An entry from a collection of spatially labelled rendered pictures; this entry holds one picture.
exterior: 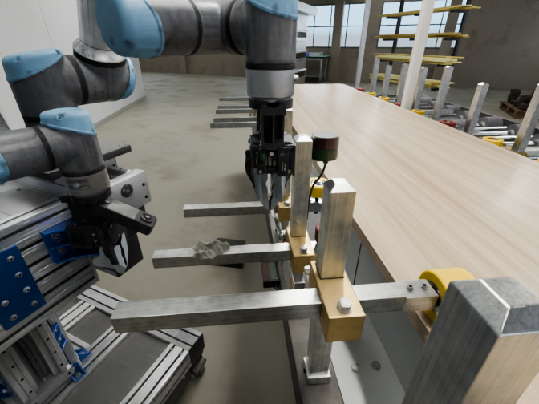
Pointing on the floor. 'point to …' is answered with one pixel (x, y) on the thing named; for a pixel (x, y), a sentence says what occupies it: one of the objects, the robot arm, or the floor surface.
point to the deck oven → (302, 38)
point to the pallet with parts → (516, 103)
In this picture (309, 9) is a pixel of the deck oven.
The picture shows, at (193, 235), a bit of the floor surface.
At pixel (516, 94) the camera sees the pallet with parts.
